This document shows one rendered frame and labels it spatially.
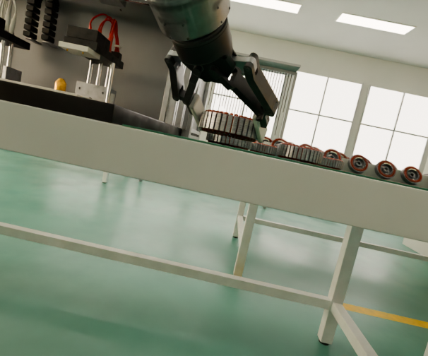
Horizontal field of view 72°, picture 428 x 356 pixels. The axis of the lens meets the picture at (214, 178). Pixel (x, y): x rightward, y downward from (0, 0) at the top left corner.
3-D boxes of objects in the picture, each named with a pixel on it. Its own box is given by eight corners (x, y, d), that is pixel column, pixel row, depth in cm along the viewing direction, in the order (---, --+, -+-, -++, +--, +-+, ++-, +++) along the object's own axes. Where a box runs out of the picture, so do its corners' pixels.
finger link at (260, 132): (258, 102, 48) (262, 103, 47) (263, 129, 53) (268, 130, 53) (251, 117, 47) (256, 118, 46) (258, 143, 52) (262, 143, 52)
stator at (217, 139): (258, 152, 70) (262, 137, 69) (216, 143, 65) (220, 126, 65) (236, 147, 80) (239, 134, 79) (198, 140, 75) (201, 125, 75)
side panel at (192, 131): (188, 138, 82) (212, 18, 78) (177, 135, 82) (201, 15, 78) (199, 140, 109) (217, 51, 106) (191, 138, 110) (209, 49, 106)
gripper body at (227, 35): (154, 39, 37) (180, 92, 45) (215, 43, 33) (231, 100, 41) (180, 1, 39) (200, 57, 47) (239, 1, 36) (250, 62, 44)
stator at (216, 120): (246, 138, 47) (252, 115, 46) (186, 126, 51) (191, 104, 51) (265, 145, 57) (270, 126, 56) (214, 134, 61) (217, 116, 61)
